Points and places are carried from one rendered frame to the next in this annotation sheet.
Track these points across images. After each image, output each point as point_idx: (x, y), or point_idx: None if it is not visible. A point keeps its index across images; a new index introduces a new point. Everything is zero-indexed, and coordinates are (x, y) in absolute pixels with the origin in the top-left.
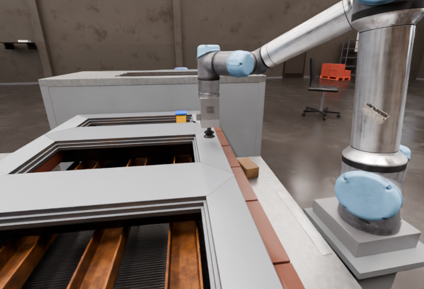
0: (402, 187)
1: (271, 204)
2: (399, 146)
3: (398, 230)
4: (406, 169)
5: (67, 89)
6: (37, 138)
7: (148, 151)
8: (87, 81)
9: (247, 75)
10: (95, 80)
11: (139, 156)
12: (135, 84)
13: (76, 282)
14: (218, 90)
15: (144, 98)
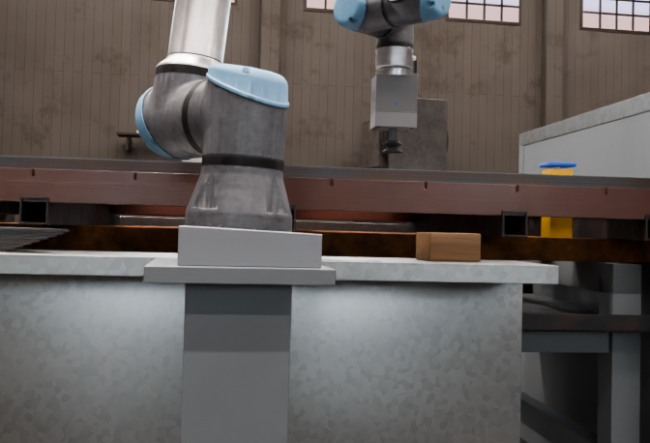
0: (153, 98)
1: (326, 258)
2: (171, 47)
3: (187, 220)
4: (159, 73)
5: (535, 147)
6: None
7: (452, 221)
8: (550, 130)
9: (345, 22)
10: (556, 126)
11: (446, 230)
12: (591, 125)
13: None
14: (386, 63)
15: (599, 156)
